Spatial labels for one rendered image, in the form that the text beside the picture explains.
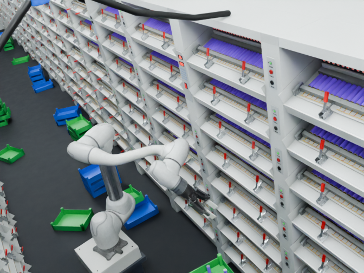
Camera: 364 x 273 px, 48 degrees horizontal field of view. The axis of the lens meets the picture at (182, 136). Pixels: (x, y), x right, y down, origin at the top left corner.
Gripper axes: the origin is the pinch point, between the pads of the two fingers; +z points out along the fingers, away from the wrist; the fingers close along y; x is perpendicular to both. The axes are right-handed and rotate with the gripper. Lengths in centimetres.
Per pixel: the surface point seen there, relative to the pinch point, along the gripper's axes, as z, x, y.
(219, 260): 19.3, -11.3, 16.2
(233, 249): 47, -37, -22
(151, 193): 9, -116, -96
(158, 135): -31, -43, -77
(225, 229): 31.5, -27.6, -23.2
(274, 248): 35.5, 13.0, 8.7
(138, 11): -93, 70, 16
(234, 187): 5.8, 9.1, -16.6
